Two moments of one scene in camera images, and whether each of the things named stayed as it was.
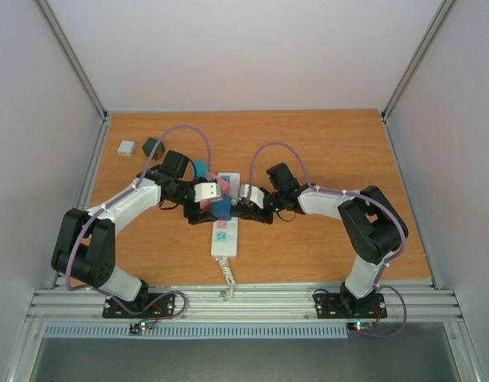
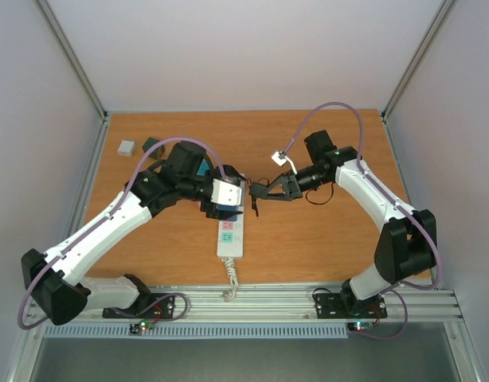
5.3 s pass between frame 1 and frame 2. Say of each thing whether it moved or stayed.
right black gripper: moved
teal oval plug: stayed
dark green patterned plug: stayed
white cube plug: stayed
